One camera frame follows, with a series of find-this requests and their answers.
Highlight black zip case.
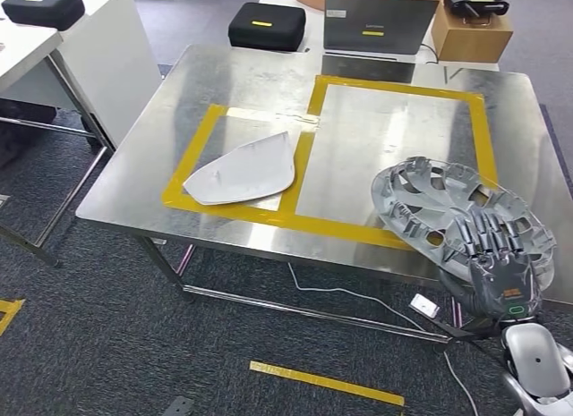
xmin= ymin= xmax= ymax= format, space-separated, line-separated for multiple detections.
xmin=1 ymin=0 xmax=86 ymax=32
xmin=228 ymin=2 xmax=307 ymax=53

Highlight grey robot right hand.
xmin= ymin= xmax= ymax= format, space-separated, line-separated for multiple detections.
xmin=441 ymin=208 xmax=544 ymax=321

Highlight grey laptop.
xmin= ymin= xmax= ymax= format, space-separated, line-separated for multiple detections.
xmin=323 ymin=0 xmax=440 ymax=62

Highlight black camera bracket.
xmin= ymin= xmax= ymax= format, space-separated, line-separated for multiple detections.
xmin=432 ymin=314 xmax=507 ymax=344

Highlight white desk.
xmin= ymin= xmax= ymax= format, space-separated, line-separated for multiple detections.
xmin=260 ymin=0 xmax=500 ymax=72

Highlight brown cardboard box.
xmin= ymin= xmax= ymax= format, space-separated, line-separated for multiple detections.
xmin=430 ymin=1 xmax=514 ymax=64

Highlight black antenna device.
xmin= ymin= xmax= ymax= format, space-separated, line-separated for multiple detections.
xmin=444 ymin=0 xmax=510 ymax=19

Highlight silver plastic wheel hubcap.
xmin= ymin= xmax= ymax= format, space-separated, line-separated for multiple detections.
xmin=370 ymin=157 xmax=557 ymax=291

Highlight white plastic mirror cover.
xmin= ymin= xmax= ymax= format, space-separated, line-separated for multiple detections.
xmin=183 ymin=132 xmax=297 ymax=207

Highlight white floor cable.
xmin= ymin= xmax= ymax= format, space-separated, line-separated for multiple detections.
xmin=286 ymin=261 xmax=479 ymax=416

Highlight white side panel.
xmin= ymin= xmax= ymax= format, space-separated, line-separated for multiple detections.
xmin=0 ymin=0 xmax=163 ymax=149

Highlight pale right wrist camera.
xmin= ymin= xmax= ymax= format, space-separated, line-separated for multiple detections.
xmin=409 ymin=293 xmax=441 ymax=320

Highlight yellow table tape outline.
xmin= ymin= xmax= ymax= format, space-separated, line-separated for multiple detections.
xmin=293 ymin=75 xmax=499 ymax=252

